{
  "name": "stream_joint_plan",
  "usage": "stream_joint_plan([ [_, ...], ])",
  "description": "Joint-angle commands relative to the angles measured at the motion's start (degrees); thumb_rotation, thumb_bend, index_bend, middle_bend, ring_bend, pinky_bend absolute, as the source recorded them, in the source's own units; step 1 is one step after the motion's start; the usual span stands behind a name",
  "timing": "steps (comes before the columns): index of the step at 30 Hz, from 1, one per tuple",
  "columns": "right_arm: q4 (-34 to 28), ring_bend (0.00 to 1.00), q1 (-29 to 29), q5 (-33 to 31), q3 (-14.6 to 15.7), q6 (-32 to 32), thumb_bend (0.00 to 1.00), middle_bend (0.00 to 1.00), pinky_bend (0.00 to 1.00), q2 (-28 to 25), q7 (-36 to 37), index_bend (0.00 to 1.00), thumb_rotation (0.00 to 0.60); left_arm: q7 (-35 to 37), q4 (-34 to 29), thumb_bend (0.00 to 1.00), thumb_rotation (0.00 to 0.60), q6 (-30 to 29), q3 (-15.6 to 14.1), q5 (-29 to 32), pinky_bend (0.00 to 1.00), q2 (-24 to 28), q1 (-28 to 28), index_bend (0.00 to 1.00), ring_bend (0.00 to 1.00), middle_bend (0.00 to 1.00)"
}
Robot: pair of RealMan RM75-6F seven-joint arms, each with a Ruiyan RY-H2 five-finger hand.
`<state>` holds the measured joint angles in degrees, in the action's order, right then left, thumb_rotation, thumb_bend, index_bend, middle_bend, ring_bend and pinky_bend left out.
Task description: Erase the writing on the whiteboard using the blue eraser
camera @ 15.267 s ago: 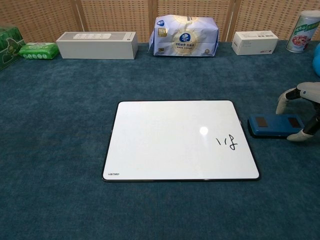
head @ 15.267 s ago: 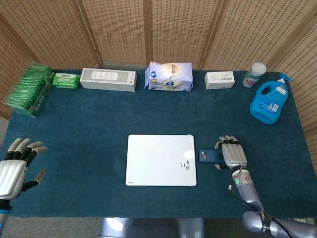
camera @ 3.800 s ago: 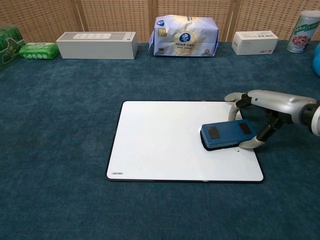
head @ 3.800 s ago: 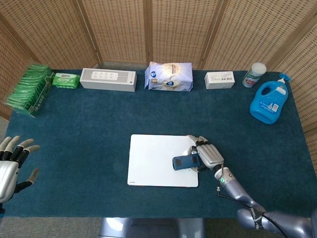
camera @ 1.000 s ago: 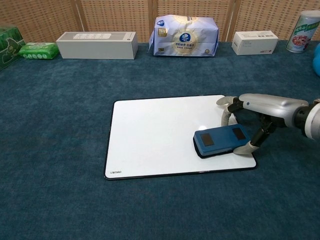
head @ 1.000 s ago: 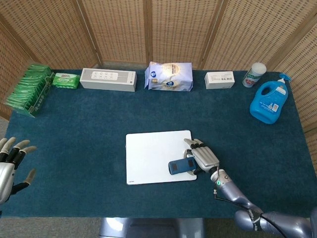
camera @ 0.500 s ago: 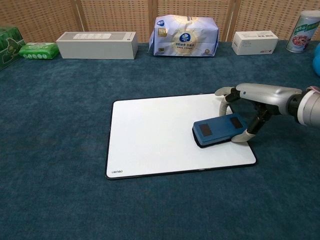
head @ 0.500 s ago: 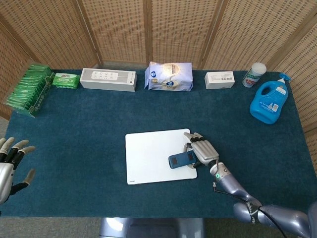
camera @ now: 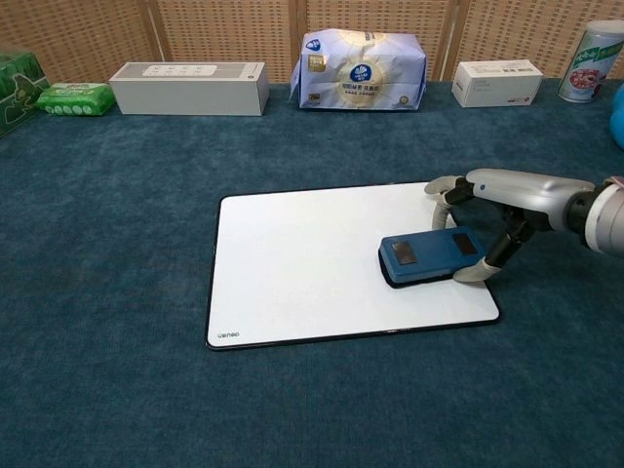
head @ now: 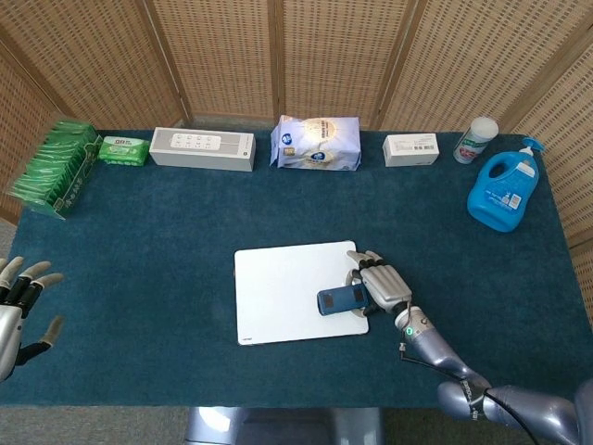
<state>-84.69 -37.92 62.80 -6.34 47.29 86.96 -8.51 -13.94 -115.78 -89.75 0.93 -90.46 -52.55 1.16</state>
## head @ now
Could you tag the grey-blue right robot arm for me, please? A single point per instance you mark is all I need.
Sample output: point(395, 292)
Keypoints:
point(433, 350)

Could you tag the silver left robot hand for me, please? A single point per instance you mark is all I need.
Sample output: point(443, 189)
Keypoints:
point(9, 329)

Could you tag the white rectangular pad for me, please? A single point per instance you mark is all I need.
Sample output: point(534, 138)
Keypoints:
point(278, 292)

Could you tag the blue detergent pump bottle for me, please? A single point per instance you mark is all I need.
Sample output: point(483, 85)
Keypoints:
point(498, 199)

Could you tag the small white cardboard box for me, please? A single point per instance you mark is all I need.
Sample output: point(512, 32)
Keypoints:
point(410, 150)

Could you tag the green sachet display box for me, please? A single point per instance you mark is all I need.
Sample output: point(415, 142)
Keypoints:
point(51, 176)

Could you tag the small blue device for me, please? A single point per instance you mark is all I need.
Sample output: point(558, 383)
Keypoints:
point(340, 300)

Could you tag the long white power strip box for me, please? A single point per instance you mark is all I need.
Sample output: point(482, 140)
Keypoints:
point(204, 153)

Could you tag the grey robot torso base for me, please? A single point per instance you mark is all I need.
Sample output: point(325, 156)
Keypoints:
point(278, 426)

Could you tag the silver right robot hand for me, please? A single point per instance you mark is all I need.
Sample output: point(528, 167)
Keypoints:
point(387, 287)

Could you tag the blue white tissue paper pack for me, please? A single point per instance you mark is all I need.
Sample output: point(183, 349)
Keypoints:
point(315, 143)

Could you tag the teal table cloth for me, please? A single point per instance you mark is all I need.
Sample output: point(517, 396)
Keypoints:
point(162, 259)

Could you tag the woven bamboo folding screen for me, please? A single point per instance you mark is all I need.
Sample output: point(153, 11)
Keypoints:
point(222, 55)

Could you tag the green tissue pack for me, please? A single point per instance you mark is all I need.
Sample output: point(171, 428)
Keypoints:
point(122, 150)

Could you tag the cylindrical can with white lid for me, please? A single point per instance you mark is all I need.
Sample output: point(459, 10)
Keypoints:
point(475, 141)

